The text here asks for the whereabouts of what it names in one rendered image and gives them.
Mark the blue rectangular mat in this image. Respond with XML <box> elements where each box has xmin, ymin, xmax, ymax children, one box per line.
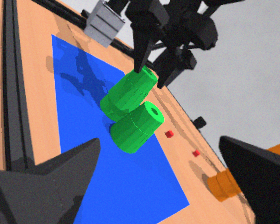
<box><xmin>52</xmin><ymin>35</ymin><xmax>190</xmax><ymax>224</ymax></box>

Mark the green cup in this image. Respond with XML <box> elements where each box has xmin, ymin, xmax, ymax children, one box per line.
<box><xmin>111</xmin><ymin>101</ymin><xmax>164</xmax><ymax>154</ymax></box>
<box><xmin>100</xmin><ymin>94</ymin><xmax>128</xmax><ymax>122</ymax></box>
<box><xmin>108</xmin><ymin>65</ymin><xmax>158</xmax><ymax>113</ymax></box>

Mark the orange cup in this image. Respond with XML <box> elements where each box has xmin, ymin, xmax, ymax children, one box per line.
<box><xmin>266</xmin><ymin>144</ymin><xmax>280</xmax><ymax>154</ymax></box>
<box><xmin>207</xmin><ymin>175</ymin><xmax>229</xmax><ymax>202</ymax></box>
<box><xmin>216</xmin><ymin>170</ymin><xmax>240</xmax><ymax>198</ymax></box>
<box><xmin>226</xmin><ymin>168</ymin><xmax>242</xmax><ymax>193</ymax></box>

